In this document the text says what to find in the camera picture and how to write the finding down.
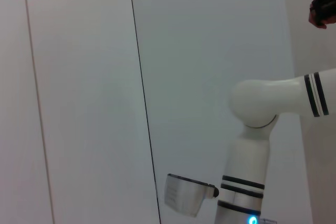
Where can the person's hand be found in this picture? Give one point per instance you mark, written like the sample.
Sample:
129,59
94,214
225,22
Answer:
312,20

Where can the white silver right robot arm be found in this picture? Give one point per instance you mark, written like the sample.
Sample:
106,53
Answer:
252,161

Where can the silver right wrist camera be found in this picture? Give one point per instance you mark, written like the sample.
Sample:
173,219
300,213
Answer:
183,195

